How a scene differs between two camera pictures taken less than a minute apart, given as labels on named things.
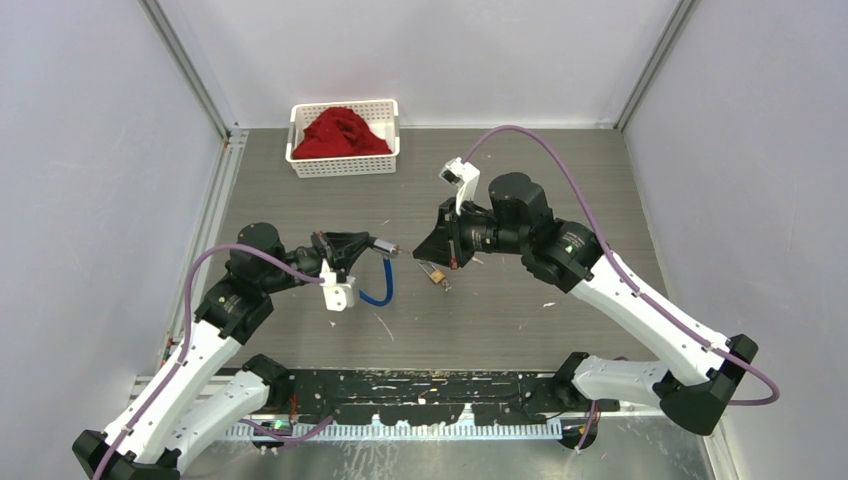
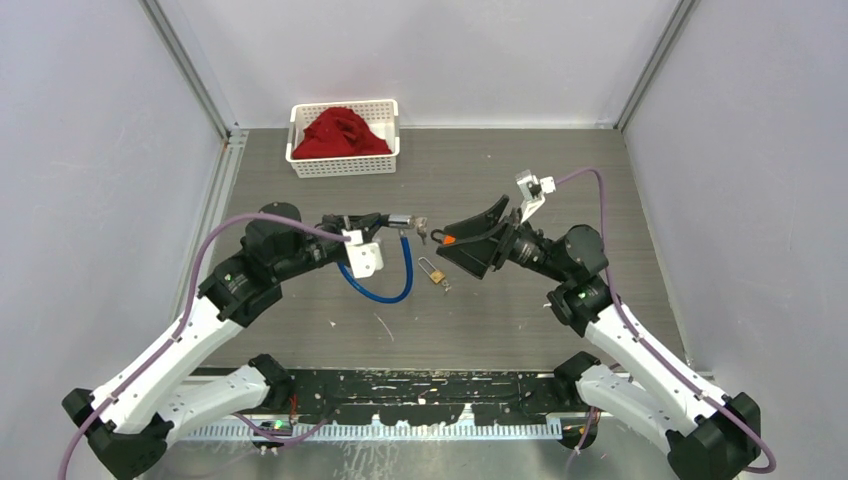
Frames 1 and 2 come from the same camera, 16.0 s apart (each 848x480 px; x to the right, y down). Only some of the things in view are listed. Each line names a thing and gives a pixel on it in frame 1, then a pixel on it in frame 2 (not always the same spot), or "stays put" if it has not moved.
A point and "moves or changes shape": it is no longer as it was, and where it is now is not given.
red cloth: [338, 132] stays put
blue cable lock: [387, 250] moves or changes shape
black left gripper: [338, 249] → [340, 223]
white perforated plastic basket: [382, 117] stays put
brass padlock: [436, 275] stays put
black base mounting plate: [414, 397] stays put
